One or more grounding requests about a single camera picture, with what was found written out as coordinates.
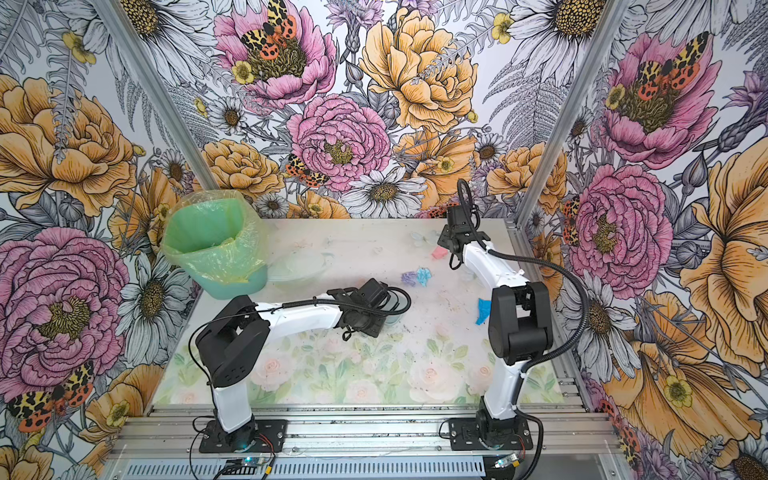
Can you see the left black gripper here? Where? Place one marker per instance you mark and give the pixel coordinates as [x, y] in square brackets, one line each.
[375, 328]

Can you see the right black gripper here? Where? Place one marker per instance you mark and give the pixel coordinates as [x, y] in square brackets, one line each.
[444, 235]

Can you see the grey-green plastic dustpan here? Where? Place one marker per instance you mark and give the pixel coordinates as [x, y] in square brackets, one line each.
[394, 303]

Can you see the purple paper scrap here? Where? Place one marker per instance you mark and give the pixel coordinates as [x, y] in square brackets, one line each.
[410, 278]

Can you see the light blue paper scrap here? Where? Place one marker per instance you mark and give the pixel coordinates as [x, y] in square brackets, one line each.
[423, 276]

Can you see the pink paper scrap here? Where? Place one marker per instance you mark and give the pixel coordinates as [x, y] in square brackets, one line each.
[439, 253]

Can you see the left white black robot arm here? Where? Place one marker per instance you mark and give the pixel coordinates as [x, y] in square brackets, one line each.
[230, 344]

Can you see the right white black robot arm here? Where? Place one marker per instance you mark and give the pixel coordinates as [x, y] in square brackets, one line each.
[519, 330]

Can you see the green bin with bag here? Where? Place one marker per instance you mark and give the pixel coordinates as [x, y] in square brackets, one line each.
[220, 241]

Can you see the aluminium rail frame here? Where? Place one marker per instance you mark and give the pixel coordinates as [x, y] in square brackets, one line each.
[369, 442]

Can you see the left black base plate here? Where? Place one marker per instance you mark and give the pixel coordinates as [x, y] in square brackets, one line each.
[256, 436]

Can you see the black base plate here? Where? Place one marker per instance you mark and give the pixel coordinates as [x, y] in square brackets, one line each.
[256, 436]
[472, 434]

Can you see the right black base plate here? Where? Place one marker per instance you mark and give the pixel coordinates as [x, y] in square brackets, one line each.
[472, 434]

